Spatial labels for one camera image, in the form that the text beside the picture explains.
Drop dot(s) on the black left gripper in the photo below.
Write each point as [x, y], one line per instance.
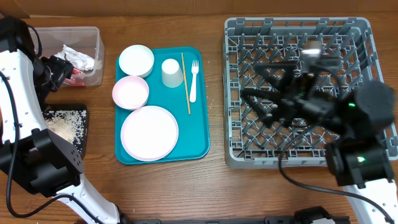
[61, 68]

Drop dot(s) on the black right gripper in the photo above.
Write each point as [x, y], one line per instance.
[277, 99]

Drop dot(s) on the red snack wrapper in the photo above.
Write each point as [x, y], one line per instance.
[76, 78]

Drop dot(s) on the white tissue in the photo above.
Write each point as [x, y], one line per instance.
[79, 60]

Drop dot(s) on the food scraps pile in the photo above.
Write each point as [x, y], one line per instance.
[68, 124]

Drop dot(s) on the pink bowl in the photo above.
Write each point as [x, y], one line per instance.
[130, 93]

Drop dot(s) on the white bowl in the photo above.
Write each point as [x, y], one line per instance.
[137, 60]

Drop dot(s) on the white upside-down cup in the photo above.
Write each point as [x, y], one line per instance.
[172, 75]

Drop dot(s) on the pink plate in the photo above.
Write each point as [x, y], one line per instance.
[149, 133]

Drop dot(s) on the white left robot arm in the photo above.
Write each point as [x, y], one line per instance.
[32, 155]

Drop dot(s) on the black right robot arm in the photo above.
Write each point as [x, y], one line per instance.
[357, 158]

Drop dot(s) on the black waste tray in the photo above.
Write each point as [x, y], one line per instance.
[74, 106]

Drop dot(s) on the grey dishwasher rack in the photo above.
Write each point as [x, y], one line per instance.
[248, 41]

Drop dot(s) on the clear plastic bin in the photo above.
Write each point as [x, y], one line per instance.
[86, 40]

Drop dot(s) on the white plastic fork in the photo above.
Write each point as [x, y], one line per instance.
[193, 90]

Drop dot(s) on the teal serving tray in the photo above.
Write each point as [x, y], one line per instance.
[194, 135]

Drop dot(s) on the wooden chopstick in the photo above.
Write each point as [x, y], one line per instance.
[185, 83]

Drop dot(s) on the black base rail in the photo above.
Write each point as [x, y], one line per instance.
[312, 215]

